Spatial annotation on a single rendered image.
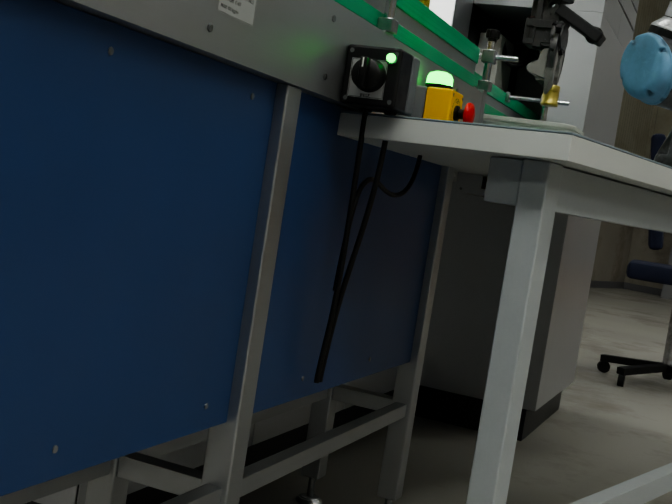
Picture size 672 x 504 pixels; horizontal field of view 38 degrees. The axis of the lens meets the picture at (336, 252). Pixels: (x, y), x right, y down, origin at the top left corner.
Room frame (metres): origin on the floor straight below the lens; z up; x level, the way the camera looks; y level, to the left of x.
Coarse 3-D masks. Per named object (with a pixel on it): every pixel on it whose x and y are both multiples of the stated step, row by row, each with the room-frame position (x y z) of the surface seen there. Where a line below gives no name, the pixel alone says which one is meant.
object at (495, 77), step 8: (480, 40) 3.04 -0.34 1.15; (504, 40) 3.05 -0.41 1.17; (480, 48) 3.04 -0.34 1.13; (496, 48) 3.02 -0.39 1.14; (512, 48) 3.16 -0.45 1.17; (480, 64) 3.04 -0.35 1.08; (496, 64) 3.02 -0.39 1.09; (504, 64) 3.10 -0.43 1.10; (480, 72) 3.04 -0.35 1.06; (496, 72) 3.02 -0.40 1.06; (504, 72) 3.11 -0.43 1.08; (496, 80) 3.04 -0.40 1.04; (504, 80) 3.13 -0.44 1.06; (536, 80) 2.96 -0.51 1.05; (504, 88) 3.14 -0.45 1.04
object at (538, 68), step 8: (544, 56) 2.10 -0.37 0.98; (528, 64) 2.11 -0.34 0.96; (536, 64) 2.11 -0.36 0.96; (544, 64) 2.10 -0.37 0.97; (528, 72) 2.11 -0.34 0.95; (536, 72) 2.10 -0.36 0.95; (544, 72) 2.10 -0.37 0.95; (552, 72) 2.09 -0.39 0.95; (544, 80) 2.09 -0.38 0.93; (552, 80) 2.09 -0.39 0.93; (544, 88) 2.10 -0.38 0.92
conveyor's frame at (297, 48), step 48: (96, 0) 0.84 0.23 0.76; (144, 0) 0.90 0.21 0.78; (192, 0) 0.98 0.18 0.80; (240, 0) 1.06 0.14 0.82; (288, 0) 1.17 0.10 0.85; (192, 48) 1.01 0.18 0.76; (240, 48) 1.08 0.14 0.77; (288, 48) 1.18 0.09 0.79; (336, 48) 1.31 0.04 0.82; (336, 96) 1.34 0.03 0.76; (480, 96) 2.01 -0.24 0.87
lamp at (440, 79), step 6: (432, 72) 1.62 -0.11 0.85; (438, 72) 1.61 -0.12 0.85; (444, 72) 1.62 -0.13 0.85; (432, 78) 1.61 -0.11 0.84; (438, 78) 1.61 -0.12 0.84; (444, 78) 1.61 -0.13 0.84; (450, 78) 1.62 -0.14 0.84; (426, 84) 1.62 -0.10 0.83; (432, 84) 1.61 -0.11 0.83; (438, 84) 1.61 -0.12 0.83; (444, 84) 1.61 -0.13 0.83; (450, 84) 1.62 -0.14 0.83
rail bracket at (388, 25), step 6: (390, 0) 1.48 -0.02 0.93; (396, 0) 1.48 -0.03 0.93; (390, 6) 1.48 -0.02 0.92; (384, 12) 1.49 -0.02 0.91; (390, 12) 1.48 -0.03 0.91; (378, 18) 1.48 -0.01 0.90; (384, 18) 1.48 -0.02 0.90; (390, 18) 1.47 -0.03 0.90; (378, 24) 1.48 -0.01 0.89; (384, 24) 1.48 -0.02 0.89; (390, 24) 1.47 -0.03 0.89; (396, 24) 1.49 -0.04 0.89; (384, 30) 1.47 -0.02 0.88; (390, 30) 1.47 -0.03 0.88; (396, 30) 1.49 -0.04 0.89; (390, 36) 1.49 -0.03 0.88
